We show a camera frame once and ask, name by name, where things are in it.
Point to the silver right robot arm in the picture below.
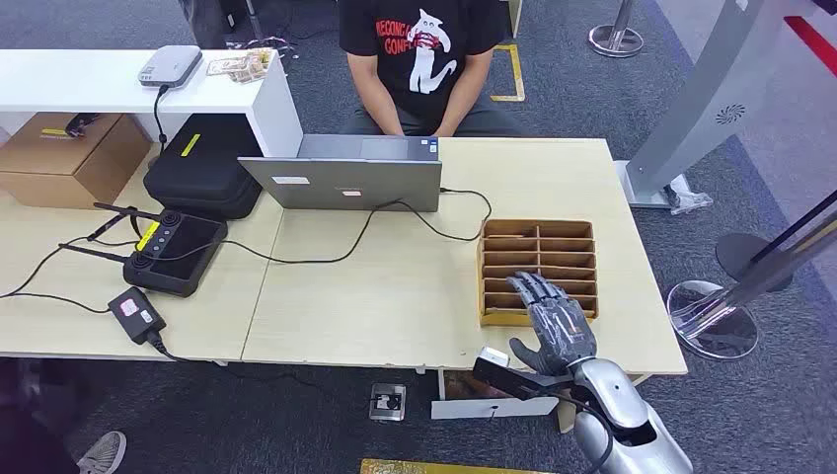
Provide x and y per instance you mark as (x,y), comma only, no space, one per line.
(621,418)

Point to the chrome stanchion base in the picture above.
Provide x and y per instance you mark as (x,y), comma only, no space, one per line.
(713,320)

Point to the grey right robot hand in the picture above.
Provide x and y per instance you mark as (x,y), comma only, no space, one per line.
(562,330)

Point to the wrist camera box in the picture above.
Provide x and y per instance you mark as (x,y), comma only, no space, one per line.
(507,373)

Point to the chrome stanchion post with base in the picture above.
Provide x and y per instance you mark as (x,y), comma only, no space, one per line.
(616,33)

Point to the person's right forearm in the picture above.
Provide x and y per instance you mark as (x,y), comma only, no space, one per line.
(376,98)

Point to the person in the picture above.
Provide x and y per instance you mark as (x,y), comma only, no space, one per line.
(422,65)

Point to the silver gate pillar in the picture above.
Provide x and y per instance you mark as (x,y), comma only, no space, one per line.
(700,104)

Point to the person's left forearm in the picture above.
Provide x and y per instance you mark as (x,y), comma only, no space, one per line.
(464,98)

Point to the black hard carrying case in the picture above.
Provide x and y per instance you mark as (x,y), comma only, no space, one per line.
(203,167)

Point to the white board under desk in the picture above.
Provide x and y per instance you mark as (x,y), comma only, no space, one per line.
(494,407)

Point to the brown cardboard box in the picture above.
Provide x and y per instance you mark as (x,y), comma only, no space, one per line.
(65,157)

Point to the black power adapter brick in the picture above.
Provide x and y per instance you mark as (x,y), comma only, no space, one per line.
(136,315)

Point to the grey router device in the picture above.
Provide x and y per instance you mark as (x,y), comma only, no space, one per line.
(170,65)

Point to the black stanchion base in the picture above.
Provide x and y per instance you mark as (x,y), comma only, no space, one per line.
(752,261)

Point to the grey laptop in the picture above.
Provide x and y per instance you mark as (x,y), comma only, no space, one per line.
(346,176)

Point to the white shelf table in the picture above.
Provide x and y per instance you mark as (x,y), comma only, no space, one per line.
(163,85)

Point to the yellow floor tape marking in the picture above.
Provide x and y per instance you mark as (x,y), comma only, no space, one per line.
(513,72)

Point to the grey sneaker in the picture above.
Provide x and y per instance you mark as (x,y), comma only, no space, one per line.
(101,455)

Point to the black remote controller with antennas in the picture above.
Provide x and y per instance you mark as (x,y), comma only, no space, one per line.
(167,252)

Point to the wooden card organizer tray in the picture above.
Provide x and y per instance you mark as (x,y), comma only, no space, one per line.
(537,271)

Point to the floor power socket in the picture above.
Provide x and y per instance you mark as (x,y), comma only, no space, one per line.
(387,401)

